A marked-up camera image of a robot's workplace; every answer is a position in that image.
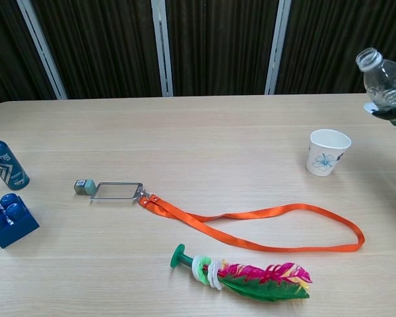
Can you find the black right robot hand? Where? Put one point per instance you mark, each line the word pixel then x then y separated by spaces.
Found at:
pixel 391 115

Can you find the transparent plastic water bottle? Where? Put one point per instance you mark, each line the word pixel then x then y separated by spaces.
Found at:
pixel 384 82

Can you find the clear badge holder metal frame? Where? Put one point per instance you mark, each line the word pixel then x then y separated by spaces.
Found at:
pixel 115 191

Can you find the grey partition post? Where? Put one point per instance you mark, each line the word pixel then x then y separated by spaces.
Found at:
pixel 278 43
pixel 161 49
pixel 43 49

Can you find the small teal cube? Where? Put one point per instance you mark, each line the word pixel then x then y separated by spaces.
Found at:
pixel 85 187

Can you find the feather shuttlecock green base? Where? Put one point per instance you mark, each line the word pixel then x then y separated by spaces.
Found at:
pixel 250 280

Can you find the white paper cup blue flower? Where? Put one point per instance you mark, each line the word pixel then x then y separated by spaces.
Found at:
pixel 323 158

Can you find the blue toy building block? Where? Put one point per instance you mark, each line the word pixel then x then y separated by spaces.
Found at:
pixel 13 228

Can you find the blue spray bottle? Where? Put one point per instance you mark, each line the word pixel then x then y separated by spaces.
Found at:
pixel 6 165

